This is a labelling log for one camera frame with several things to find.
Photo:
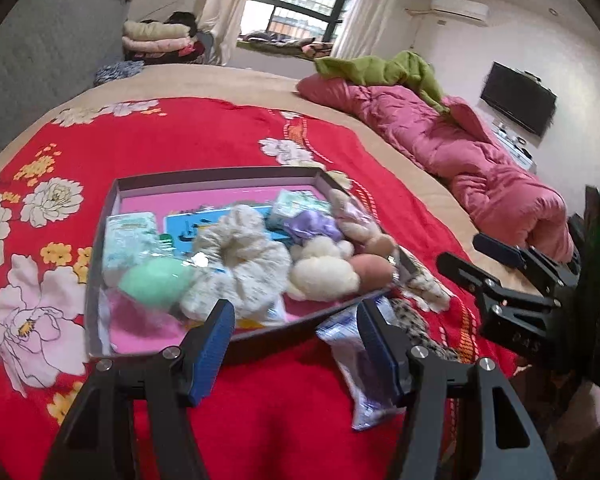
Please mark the beige makeup sponge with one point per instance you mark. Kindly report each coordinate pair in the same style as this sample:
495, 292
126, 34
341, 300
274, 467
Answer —
372, 270

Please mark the green powder puff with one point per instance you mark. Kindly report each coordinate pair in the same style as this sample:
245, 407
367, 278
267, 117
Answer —
150, 280

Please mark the blue patterned cloth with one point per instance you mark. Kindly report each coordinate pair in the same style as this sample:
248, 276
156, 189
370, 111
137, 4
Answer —
117, 72

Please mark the green blanket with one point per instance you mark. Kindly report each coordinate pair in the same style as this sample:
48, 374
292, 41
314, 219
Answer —
370, 67

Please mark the barred window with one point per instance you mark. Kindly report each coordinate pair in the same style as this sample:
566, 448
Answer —
300, 0

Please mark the yellow white tissue packet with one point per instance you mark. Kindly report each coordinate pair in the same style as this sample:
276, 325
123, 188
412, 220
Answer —
265, 317

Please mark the beige bed sheet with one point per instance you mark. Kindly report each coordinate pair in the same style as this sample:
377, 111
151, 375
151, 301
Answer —
230, 82

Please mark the large green tissue pack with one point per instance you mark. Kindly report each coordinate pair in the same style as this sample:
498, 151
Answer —
130, 240

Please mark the stack of folded blankets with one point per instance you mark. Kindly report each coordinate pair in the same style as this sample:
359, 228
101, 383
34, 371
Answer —
155, 40

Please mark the white television cabinet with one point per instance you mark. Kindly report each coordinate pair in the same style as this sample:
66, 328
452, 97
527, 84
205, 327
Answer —
515, 150

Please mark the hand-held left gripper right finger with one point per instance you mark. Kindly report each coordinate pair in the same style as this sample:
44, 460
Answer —
380, 355

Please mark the shallow cardboard box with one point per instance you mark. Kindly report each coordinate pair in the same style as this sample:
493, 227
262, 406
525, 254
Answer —
145, 200

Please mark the beige plush rabbit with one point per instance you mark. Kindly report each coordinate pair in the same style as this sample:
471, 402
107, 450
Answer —
360, 225

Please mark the white floral scrunchie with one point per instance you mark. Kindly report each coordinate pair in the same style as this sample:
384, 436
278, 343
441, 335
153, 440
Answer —
245, 260

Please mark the small green tissue pack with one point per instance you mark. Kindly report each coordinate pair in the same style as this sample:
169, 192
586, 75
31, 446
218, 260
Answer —
295, 205

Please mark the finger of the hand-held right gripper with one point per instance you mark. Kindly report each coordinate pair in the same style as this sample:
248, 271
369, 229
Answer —
467, 277
500, 250

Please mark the white plush toy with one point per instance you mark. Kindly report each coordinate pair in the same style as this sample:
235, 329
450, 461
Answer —
320, 270

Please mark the white curtain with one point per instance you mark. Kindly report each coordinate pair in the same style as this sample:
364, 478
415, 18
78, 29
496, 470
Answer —
225, 10
370, 10

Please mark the cream flower scrunchie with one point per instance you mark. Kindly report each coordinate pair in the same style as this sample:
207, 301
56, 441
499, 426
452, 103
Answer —
425, 287

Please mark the black television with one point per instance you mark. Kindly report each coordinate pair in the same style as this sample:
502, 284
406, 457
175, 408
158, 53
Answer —
517, 97

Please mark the dark patterned sill blanket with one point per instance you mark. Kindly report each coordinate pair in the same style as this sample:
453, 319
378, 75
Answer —
285, 45

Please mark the pink quilt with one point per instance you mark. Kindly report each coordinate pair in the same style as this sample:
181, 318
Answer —
430, 130

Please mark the grey quilted headboard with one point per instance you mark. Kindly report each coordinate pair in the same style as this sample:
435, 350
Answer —
45, 60

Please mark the person's right forearm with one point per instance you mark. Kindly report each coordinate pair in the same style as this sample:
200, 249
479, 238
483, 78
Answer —
597, 402

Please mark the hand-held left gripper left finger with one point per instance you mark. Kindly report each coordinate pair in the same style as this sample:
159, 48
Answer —
212, 355

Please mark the leopard print scrunchie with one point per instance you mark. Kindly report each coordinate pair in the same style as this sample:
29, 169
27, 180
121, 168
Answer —
420, 325

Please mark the white air conditioner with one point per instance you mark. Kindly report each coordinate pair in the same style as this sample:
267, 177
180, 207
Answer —
460, 9

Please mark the purple scrunchie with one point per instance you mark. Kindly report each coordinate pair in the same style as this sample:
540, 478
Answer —
310, 225

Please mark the red floral blanket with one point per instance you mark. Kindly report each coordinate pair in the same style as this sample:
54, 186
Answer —
180, 135

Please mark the blue white tissue packet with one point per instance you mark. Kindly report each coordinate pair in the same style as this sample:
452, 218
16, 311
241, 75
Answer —
345, 340

